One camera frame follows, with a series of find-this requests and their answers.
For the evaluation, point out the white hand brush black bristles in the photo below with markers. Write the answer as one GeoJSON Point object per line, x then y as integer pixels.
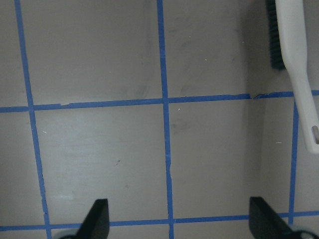
{"type": "Point", "coordinates": [288, 51]}

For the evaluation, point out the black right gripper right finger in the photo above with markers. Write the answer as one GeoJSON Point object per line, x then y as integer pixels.
{"type": "Point", "coordinates": [264, 222]}

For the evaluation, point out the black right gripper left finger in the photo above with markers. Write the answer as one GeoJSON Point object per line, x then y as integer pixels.
{"type": "Point", "coordinates": [96, 224]}

